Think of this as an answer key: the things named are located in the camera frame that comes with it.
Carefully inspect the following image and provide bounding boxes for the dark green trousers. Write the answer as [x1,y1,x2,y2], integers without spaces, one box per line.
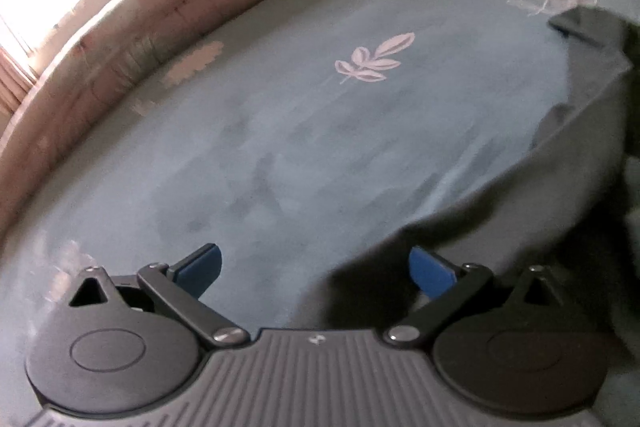
[321,7,639,353]

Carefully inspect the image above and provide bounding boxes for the green floral bed sheet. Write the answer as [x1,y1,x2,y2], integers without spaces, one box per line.
[1,0,639,426]

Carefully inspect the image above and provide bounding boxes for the folded pink floral quilt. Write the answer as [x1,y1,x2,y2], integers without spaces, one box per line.
[0,0,362,238]

